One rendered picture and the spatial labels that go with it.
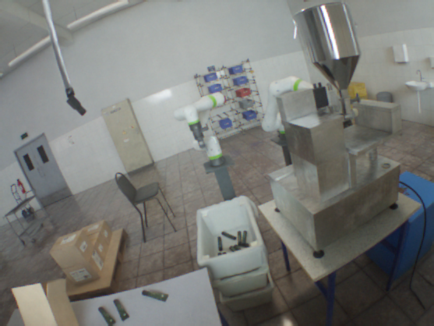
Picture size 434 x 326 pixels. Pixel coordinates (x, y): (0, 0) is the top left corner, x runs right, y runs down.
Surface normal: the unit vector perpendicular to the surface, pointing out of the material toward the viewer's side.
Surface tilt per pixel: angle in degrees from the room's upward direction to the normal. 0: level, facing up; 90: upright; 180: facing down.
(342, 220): 90
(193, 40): 90
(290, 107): 90
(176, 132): 90
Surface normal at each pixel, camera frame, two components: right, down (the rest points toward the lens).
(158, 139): 0.19, 0.29
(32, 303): -0.02, -0.27
